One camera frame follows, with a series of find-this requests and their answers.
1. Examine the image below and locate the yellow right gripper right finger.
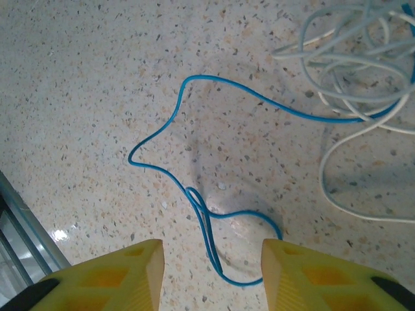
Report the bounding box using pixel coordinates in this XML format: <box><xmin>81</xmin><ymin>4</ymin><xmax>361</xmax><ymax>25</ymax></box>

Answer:
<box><xmin>261</xmin><ymin>238</ymin><xmax>415</xmax><ymax>311</ymax></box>

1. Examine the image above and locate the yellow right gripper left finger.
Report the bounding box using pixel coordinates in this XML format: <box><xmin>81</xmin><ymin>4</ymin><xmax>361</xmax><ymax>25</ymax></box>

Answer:
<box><xmin>0</xmin><ymin>238</ymin><xmax>165</xmax><ymax>311</ymax></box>

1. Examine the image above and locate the thin grey cable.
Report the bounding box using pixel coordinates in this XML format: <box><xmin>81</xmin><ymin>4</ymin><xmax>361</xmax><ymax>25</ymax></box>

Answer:
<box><xmin>271</xmin><ymin>0</ymin><xmax>415</xmax><ymax>121</ymax></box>

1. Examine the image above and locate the aluminium mounting rail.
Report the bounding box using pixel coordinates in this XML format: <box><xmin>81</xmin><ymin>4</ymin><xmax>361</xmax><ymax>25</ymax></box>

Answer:
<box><xmin>0</xmin><ymin>170</ymin><xmax>72</xmax><ymax>288</ymax></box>

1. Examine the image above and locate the thin blue cable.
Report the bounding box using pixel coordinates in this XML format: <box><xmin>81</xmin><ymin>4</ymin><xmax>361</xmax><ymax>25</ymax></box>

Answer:
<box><xmin>128</xmin><ymin>2</ymin><xmax>415</xmax><ymax>288</ymax></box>

